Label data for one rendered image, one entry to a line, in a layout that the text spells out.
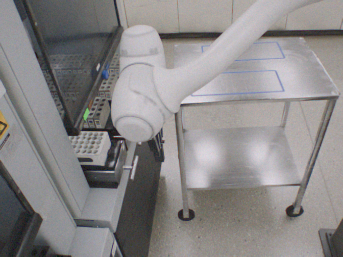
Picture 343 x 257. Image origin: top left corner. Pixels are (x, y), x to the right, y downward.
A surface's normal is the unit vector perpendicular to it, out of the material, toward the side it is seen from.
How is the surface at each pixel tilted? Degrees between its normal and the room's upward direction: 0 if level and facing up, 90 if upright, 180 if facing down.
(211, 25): 90
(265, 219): 0
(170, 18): 90
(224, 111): 0
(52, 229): 90
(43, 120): 90
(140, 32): 6
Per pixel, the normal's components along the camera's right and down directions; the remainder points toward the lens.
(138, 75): -0.37, -0.71
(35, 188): 0.99, 0.00
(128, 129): -0.14, 0.73
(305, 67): -0.08, -0.74
